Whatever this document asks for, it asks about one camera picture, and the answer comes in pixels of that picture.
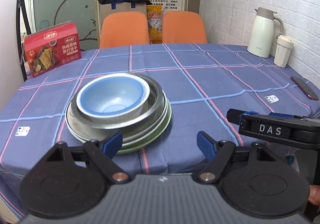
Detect large white rimmed plate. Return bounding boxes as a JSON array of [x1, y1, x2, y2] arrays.
[[64, 96, 169, 146]]

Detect green plate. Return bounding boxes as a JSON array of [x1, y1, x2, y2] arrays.
[[117, 101, 172, 155]]

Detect white ribbed bowl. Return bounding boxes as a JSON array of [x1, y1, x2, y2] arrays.
[[76, 72, 151, 125]]

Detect blue translucent plastic bowl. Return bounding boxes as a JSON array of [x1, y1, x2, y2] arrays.
[[80, 76, 146, 117]]

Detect stainless steel bowl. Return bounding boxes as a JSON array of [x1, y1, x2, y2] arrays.
[[70, 73, 165, 130]]

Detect person's right hand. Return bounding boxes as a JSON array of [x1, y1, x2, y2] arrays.
[[308, 185, 320, 206]]

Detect white tablecloth label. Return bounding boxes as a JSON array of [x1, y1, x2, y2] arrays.
[[15, 127, 30, 136], [265, 95, 279, 103]]

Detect smartphone in red case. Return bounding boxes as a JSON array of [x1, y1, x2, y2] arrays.
[[291, 76, 319, 101]]

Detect blue plaid tablecloth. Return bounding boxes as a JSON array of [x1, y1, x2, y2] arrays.
[[1, 44, 319, 218]]

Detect cream travel cup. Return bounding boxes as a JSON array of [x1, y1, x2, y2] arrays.
[[274, 35, 294, 68]]

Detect cream thermos jug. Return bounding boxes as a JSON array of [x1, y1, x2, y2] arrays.
[[247, 7, 284, 58]]

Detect right orange chair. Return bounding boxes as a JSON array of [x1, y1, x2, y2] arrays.
[[162, 11, 208, 43]]

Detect orange chair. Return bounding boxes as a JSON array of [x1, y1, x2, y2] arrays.
[[162, 11, 208, 43], [99, 12, 150, 49]]

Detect red cracker box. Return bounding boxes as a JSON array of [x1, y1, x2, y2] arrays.
[[24, 21, 81, 77]]

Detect left orange chair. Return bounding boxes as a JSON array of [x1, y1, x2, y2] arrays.
[[99, 12, 150, 49]]

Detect yellow snack bag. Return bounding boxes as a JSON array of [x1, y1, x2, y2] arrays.
[[146, 5, 163, 44]]

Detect brown paper bag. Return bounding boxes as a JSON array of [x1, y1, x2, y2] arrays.
[[99, 2, 146, 27]]

